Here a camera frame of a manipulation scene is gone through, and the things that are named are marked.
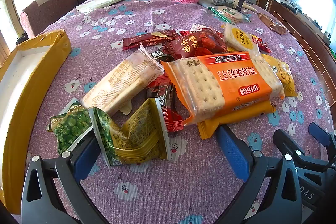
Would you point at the green pea snack packet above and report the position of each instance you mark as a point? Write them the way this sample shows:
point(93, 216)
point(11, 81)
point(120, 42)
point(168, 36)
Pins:
point(71, 127)

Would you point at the small red snack packet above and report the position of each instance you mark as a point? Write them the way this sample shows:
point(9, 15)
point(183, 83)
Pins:
point(262, 45)

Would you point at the beige cracker packet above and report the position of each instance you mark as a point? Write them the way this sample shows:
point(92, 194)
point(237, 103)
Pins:
point(118, 87)

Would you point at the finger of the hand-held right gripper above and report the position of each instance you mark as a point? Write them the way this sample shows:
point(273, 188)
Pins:
point(286, 140)
point(319, 132)

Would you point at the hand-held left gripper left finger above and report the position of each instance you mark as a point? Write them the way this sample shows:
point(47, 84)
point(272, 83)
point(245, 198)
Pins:
point(86, 158)

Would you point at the large orange cracker packet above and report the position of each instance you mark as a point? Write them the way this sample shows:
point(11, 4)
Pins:
point(223, 82)

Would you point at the yellow cardboard box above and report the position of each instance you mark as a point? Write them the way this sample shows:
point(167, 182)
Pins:
point(31, 98)

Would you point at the yellow snack packet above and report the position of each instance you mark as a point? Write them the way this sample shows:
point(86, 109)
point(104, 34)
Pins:
point(282, 71)

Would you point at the reddish brown armchair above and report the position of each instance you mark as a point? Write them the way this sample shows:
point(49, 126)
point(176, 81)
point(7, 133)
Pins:
point(52, 8)

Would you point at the black candy packet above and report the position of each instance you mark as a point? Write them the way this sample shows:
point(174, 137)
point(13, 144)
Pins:
point(158, 54)

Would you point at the round cracker packet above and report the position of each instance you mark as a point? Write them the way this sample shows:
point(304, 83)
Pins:
point(231, 14)

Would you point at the plain orange snack packet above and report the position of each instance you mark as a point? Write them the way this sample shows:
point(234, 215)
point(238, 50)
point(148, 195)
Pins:
point(236, 116)

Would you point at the green gold snack packet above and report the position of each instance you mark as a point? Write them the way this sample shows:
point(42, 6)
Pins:
point(131, 140)

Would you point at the red jujube snack packet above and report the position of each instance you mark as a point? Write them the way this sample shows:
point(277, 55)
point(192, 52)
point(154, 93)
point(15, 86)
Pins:
point(194, 45)

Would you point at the dark plastic bag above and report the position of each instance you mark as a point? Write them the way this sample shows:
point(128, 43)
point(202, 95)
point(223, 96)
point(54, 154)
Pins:
point(221, 1)

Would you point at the purple floral tablecloth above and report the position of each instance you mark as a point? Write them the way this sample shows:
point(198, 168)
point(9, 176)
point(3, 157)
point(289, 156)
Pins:
point(147, 187)

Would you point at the yellow label cracker packet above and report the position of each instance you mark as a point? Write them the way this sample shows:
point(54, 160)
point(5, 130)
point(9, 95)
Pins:
point(240, 39)

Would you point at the white red small packet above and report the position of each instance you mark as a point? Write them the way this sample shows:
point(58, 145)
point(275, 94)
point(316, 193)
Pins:
point(198, 27)

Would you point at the wooden framed glass door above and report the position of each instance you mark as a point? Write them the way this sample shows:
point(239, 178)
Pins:
point(5, 16)

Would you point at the dark red long snack packet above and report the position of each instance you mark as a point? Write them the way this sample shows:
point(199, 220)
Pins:
point(152, 39)

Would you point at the white paper sheet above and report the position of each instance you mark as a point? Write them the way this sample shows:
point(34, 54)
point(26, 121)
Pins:
point(99, 3)

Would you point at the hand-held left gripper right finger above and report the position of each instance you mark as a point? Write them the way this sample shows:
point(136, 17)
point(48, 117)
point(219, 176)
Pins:
point(232, 150)

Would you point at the red candy packet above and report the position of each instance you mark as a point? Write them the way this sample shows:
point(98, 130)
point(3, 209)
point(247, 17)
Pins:
point(170, 119)

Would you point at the brown packet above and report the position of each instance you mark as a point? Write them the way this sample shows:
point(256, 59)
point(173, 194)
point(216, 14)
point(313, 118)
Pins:
point(273, 24)

